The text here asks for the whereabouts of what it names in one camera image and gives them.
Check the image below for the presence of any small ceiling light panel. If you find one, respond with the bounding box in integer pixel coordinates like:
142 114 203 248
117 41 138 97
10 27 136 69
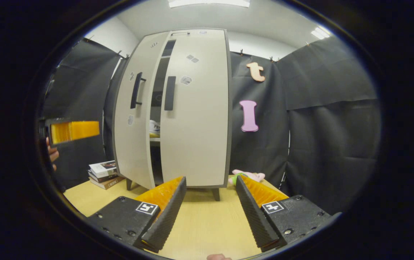
310 25 332 40

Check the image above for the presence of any white canvas shoe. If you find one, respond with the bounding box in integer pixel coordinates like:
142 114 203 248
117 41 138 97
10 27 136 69
149 120 161 138

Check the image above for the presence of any white cabinet door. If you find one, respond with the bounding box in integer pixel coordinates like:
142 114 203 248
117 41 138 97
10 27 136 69
112 31 171 190
159 28 229 188

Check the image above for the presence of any white book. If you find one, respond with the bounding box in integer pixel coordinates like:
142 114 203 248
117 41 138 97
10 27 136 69
89 160 118 178

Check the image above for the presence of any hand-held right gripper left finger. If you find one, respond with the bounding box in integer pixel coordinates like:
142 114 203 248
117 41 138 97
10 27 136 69
88 176 187 253

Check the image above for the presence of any green pink plush toy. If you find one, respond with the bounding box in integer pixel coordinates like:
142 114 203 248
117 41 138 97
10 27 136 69
228 169 266 186

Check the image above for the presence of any large ceiling light panel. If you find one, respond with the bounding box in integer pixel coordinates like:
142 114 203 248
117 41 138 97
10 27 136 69
168 0 251 8

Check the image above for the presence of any dark book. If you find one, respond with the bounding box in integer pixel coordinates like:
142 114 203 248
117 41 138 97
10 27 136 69
88 172 119 183

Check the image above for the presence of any black backdrop cloth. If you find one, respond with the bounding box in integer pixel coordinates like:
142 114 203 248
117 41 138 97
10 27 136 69
41 38 130 190
229 35 383 215

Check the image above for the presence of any white grey shoe cabinet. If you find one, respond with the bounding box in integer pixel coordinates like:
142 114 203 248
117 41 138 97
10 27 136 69
126 28 233 202

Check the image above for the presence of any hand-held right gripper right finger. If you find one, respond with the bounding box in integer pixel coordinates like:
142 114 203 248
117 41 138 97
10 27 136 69
236 175 332 252

